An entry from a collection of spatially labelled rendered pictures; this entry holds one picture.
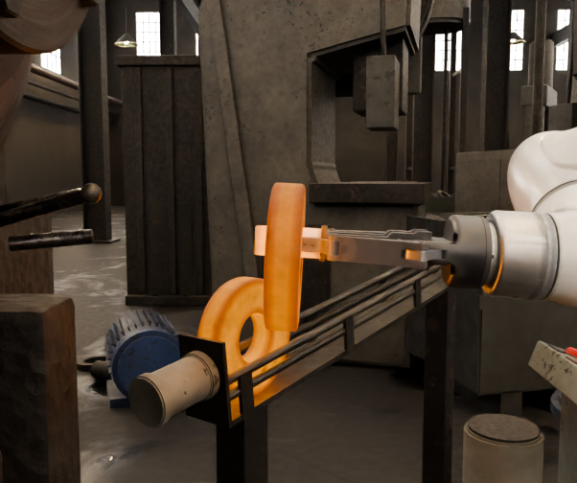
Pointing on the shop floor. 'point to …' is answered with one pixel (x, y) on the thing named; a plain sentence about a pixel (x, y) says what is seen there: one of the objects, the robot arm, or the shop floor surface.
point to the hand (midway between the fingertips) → (288, 241)
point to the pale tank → (457, 11)
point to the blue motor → (137, 351)
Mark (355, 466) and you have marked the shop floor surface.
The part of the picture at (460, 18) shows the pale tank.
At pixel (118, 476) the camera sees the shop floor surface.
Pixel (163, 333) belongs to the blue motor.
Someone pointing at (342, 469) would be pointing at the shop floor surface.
